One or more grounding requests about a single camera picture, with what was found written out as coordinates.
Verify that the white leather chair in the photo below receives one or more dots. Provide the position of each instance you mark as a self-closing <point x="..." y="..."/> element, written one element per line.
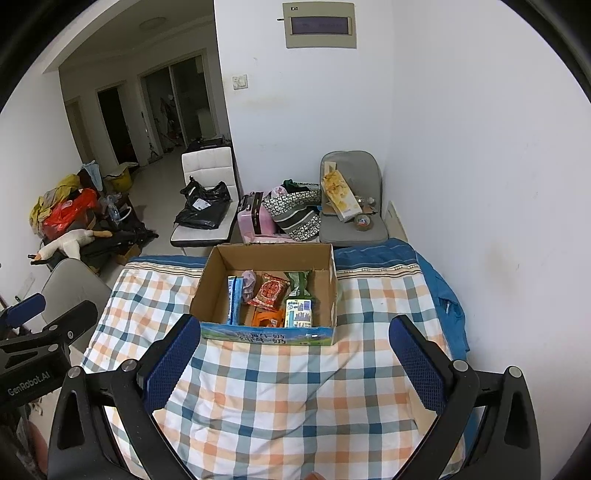
<point x="205" y="161"/>

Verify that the yellow bag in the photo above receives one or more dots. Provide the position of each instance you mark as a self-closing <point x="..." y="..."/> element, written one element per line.
<point x="64" y="182"/>

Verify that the white blue milk carton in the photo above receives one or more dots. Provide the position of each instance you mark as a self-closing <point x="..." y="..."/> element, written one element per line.
<point x="299" y="314"/>

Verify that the red snack packet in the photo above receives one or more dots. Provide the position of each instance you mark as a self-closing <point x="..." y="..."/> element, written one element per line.
<point x="270" y="290"/>

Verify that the yellow bin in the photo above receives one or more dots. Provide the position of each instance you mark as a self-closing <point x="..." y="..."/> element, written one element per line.
<point x="122" y="180"/>

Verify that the brown tape roll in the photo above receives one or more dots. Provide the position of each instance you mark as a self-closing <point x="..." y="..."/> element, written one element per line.
<point x="363" y="222"/>

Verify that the white light switch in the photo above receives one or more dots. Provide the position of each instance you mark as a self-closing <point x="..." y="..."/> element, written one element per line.
<point x="240" y="82"/>

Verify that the grey plastic chair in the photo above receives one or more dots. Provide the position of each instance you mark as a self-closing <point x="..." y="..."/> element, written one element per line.
<point x="74" y="286"/>

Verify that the person's left hand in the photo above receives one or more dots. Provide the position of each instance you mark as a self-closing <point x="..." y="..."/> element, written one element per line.
<point x="23" y="443"/>

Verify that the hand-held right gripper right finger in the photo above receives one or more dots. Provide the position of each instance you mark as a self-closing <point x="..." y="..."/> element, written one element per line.
<point x="418" y="364"/>

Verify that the beige electrical panel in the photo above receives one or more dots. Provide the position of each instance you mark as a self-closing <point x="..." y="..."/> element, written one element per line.
<point x="318" y="25"/>

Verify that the green snack packet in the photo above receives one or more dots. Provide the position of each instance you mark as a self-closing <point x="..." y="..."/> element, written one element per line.
<point x="299" y="284"/>

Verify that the plaid blanket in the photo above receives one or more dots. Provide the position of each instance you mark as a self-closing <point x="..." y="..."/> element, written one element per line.
<point x="277" y="406"/>

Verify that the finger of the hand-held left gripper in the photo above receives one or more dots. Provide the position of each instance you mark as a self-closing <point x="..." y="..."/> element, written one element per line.
<point x="74" y="321"/>
<point x="23" y="308"/>

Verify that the orange snack packet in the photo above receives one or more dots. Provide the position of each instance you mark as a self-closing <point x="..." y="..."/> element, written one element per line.
<point x="265" y="318"/>

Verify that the yellow carton box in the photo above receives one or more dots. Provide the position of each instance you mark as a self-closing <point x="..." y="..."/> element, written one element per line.
<point x="341" y="198"/>

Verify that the patterned tote bag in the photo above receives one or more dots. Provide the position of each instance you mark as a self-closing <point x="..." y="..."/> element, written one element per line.
<point x="295" y="204"/>

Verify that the red plastic bag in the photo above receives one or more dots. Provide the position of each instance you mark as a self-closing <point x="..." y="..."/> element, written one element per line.
<point x="69" y="212"/>

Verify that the grey padded chair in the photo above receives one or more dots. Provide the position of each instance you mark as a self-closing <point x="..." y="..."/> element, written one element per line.
<point x="356" y="166"/>

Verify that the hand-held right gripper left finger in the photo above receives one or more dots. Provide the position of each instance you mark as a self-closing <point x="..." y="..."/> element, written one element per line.
<point x="171" y="360"/>

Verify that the long blue packet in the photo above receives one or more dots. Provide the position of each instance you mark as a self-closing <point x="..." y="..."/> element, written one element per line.
<point x="234" y="300"/>

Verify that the white goose plush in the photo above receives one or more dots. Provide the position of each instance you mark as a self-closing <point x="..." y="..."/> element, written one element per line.
<point x="69" y="240"/>

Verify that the cardboard box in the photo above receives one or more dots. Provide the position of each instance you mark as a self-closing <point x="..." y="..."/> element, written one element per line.
<point x="272" y="257"/>

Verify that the black plastic bag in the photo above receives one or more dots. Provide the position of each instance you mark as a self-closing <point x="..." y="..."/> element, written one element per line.
<point x="203" y="214"/>

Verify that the sliding glass door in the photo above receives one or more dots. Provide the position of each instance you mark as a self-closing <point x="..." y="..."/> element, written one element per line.
<point x="184" y="101"/>

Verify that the pink suitcase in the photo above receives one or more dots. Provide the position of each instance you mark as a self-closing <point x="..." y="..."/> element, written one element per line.
<point x="261" y="221"/>

